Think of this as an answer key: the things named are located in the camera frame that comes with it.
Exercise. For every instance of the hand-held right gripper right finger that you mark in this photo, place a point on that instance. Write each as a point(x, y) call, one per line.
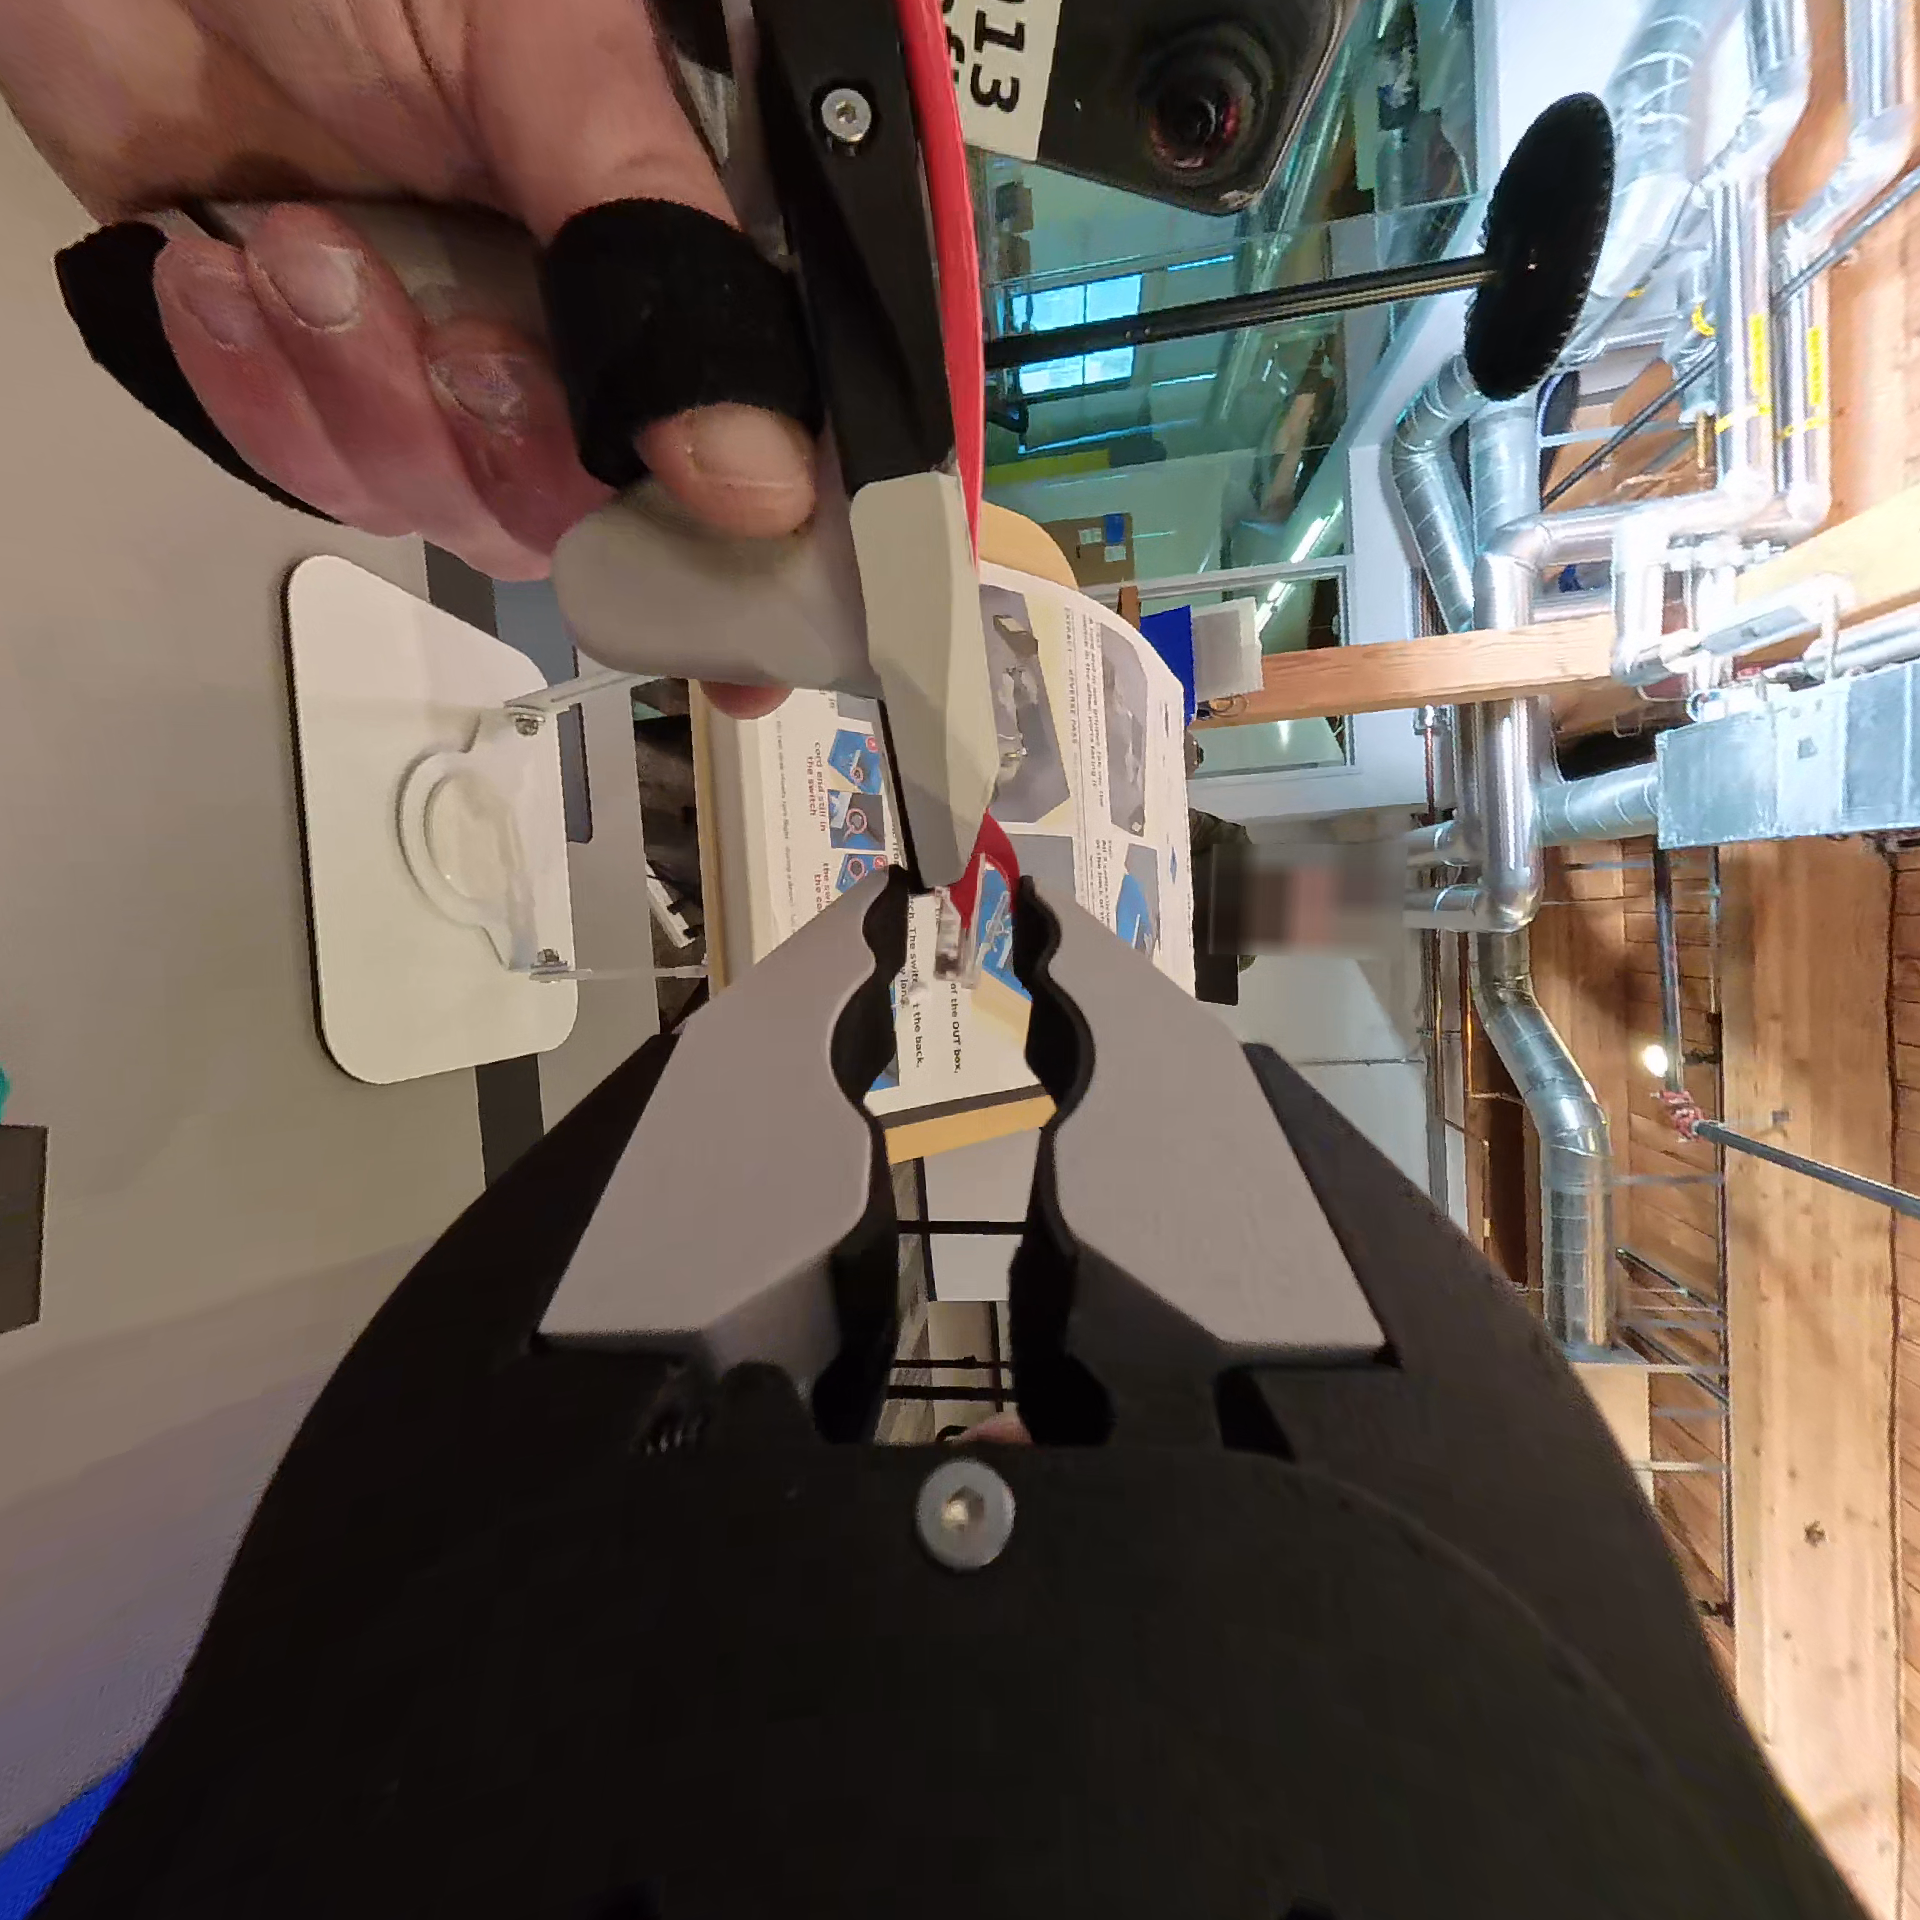
point(1214, 1201)

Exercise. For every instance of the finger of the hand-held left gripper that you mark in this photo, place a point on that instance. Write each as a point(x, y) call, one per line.
point(932, 674)

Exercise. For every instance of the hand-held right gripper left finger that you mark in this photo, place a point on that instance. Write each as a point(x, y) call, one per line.
point(706, 1184)

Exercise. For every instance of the person's left hand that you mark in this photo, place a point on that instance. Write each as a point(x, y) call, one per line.
point(375, 120)

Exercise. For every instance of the wooden board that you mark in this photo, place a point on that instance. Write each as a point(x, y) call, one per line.
point(1036, 546)

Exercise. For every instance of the black round-top pole lamp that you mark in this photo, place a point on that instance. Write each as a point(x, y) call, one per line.
point(1539, 254)

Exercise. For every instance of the blue plastic bin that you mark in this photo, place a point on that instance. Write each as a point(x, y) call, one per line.
point(60, 1822)

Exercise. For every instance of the metal stand bracket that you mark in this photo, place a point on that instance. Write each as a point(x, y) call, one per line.
point(599, 686)

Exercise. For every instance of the silver ventilation duct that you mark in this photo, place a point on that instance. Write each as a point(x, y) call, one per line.
point(1560, 1140)

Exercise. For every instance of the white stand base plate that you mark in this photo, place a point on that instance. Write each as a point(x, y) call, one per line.
point(359, 901)

